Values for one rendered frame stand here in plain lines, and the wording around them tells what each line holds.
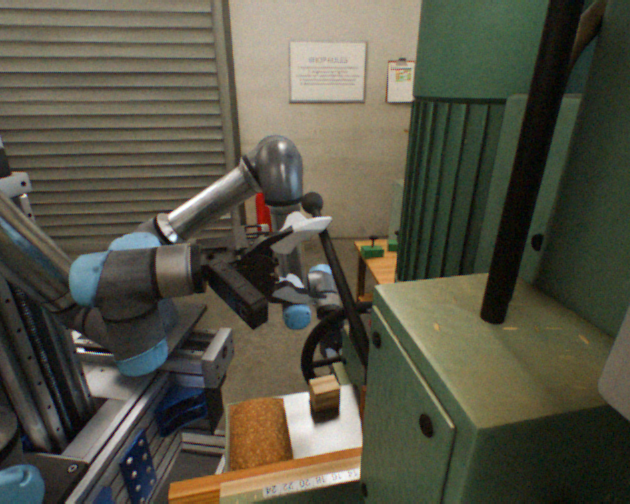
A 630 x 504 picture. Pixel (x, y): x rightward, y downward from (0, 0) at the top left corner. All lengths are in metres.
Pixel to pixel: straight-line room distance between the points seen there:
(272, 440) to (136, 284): 0.29
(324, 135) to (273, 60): 0.71
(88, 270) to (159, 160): 2.96
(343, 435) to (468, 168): 0.45
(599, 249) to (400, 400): 0.10
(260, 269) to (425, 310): 0.38
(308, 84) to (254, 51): 0.48
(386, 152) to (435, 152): 3.21
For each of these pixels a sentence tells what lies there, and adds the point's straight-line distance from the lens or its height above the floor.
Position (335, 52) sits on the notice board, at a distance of 3.39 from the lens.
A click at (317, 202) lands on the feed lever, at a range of 0.57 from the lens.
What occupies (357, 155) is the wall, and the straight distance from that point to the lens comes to 3.50.
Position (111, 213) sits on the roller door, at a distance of 3.74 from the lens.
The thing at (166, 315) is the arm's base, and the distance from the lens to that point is 1.02.
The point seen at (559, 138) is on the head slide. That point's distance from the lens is 0.26.
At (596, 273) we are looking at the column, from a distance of 0.19.
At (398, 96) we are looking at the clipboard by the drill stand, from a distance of 3.49.
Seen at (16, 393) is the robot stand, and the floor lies 0.87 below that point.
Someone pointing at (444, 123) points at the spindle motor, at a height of 1.36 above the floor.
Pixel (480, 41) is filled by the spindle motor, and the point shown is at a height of 1.42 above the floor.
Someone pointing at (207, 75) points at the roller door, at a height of 1.45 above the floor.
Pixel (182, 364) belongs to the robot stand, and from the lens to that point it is 1.03.
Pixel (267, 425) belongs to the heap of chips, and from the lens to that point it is 0.61.
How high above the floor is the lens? 1.39
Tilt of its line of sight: 24 degrees down
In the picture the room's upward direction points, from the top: straight up
